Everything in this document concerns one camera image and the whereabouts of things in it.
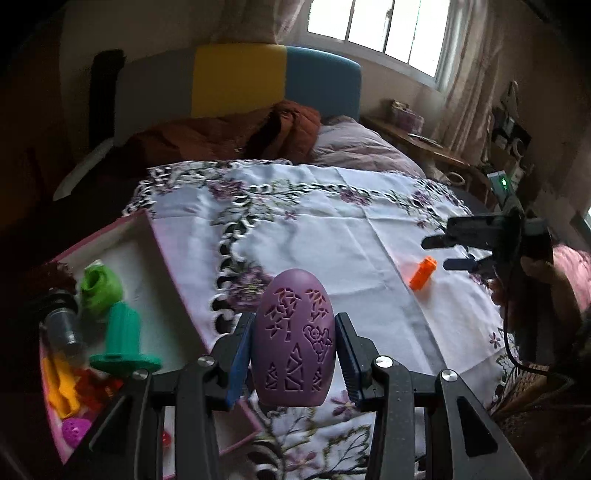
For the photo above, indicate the window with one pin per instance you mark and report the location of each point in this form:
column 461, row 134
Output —
column 369, row 23

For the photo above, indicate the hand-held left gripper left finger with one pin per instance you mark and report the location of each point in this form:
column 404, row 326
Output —
column 240, row 364

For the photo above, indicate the magenta perforated plastic toy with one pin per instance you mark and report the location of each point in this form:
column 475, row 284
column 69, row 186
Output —
column 76, row 431

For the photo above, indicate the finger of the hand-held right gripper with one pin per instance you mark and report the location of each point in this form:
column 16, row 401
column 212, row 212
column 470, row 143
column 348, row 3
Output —
column 461, row 264
column 466, row 230

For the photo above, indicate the cluttered shelf unit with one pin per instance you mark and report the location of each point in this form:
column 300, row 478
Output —
column 508, row 134

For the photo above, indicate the wicker chair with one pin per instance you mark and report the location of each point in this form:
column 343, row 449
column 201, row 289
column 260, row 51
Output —
column 545, row 415

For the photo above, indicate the dark red plastic toy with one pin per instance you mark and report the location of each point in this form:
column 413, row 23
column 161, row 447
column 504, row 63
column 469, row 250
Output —
column 94, row 387

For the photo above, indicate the wooden desk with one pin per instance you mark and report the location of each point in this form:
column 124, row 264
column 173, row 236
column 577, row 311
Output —
column 415, row 138

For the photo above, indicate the pink cardboard box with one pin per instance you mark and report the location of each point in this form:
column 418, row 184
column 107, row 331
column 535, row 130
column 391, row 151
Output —
column 161, row 323

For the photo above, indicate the pink storage box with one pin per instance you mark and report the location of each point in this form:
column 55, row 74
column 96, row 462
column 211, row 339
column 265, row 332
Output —
column 406, row 120

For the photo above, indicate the purple patterned egg toy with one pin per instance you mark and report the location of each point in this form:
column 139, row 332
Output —
column 293, row 341

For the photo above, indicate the white floral embroidered tablecloth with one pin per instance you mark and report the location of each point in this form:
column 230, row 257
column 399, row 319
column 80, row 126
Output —
column 323, row 221

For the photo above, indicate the pink pillow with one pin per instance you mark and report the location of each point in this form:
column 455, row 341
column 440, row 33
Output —
column 360, row 147

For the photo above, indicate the dark green plastic mold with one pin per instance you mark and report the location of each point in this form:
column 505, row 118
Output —
column 122, row 332

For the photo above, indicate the beige curtain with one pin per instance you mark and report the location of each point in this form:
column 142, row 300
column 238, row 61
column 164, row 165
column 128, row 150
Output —
column 471, row 92
column 258, row 21

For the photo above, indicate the brown flower-shaped mold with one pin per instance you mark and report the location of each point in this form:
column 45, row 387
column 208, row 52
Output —
column 55, row 277

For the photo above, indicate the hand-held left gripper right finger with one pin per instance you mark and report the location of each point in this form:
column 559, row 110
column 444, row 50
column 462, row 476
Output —
column 348, row 364

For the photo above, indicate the orange car-shaped mold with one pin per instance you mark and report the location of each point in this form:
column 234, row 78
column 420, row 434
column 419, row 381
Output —
column 64, row 387

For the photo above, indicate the orange plastic block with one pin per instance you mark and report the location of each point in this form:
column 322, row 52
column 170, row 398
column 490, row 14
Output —
column 422, row 274

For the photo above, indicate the light green plastic toy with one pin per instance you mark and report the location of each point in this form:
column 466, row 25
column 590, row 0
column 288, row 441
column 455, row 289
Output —
column 101, row 288

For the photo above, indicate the grey yellow blue headboard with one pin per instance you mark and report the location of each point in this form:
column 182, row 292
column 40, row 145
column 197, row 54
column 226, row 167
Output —
column 240, row 78

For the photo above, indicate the person's right forearm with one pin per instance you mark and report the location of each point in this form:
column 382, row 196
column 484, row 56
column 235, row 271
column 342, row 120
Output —
column 575, row 267

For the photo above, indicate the person's right hand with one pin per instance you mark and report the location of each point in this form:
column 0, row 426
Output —
column 554, row 290

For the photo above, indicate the rust brown jacket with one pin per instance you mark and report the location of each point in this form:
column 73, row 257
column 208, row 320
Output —
column 207, row 138

